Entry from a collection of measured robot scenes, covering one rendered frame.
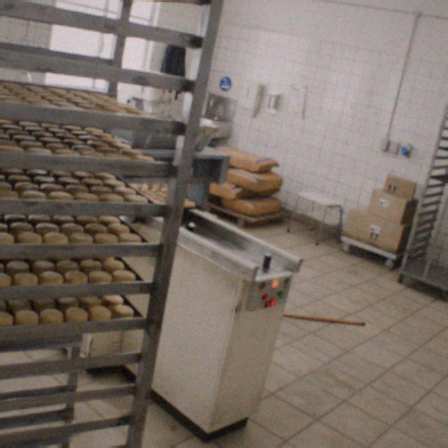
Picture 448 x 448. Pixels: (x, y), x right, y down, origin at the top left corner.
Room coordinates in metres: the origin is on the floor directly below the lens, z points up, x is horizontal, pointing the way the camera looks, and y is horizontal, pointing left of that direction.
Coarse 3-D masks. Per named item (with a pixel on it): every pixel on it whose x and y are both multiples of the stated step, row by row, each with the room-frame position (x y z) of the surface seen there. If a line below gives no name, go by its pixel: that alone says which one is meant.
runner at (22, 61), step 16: (0, 64) 1.00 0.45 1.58; (16, 64) 1.01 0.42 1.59; (32, 64) 1.03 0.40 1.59; (48, 64) 1.05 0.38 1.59; (64, 64) 1.07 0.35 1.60; (80, 64) 1.08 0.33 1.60; (96, 64) 1.10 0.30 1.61; (112, 80) 1.12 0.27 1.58; (128, 80) 1.14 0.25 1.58; (144, 80) 1.16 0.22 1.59; (160, 80) 1.18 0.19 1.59; (176, 80) 1.20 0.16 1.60
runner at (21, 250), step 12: (0, 252) 1.02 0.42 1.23; (12, 252) 1.03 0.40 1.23; (24, 252) 1.05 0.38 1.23; (36, 252) 1.06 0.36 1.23; (48, 252) 1.08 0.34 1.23; (60, 252) 1.09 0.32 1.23; (72, 252) 1.11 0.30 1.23; (84, 252) 1.12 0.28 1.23; (96, 252) 1.14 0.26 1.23; (108, 252) 1.15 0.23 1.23; (120, 252) 1.17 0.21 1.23; (132, 252) 1.19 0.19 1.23; (144, 252) 1.20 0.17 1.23; (156, 252) 1.22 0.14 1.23
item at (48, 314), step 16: (0, 304) 1.13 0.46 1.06; (16, 304) 1.15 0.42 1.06; (32, 304) 1.21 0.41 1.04; (48, 304) 1.18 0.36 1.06; (64, 304) 1.21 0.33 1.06; (80, 304) 1.25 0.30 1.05; (96, 304) 1.25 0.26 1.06; (112, 304) 1.27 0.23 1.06; (0, 320) 1.06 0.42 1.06; (16, 320) 1.09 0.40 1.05; (32, 320) 1.10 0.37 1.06; (48, 320) 1.12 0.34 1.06; (64, 320) 1.17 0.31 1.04; (80, 320) 1.16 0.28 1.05; (96, 320) 1.19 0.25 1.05
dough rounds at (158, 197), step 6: (132, 186) 3.04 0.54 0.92; (144, 186) 3.07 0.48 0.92; (156, 186) 3.13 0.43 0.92; (144, 192) 2.96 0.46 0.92; (150, 192) 2.97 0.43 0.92; (156, 192) 3.00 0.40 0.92; (162, 192) 3.04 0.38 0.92; (150, 198) 2.85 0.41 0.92; (156, 198) 2.89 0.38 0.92; (162, 198) 2.90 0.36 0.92; (186, 204) 2.91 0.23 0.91; (192, 204) 2.91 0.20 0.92
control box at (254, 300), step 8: (280, 272) 2.38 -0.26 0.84; (288, 272) 2.41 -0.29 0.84; (256, 280) 2.23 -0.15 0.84; (264, 280) 2.26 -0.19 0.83; (272, 280) 2.30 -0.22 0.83; (280, 280) 2.34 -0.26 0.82; (256, 288) 2.23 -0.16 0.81; (264, 288) 2.27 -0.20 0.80; (272, 288) 2.31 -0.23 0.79; (280, 288) 2.35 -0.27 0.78; (288, 288) 2.40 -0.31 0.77; (248, 296) 2.24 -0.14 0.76; (256, 296) 2.24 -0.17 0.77; (272, 296) 2.32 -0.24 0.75; (248, 304) 2.24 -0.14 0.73; (256, 304) 2.25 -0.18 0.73; (264, 304) 2.29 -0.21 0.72; (272, 304) 2.33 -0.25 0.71
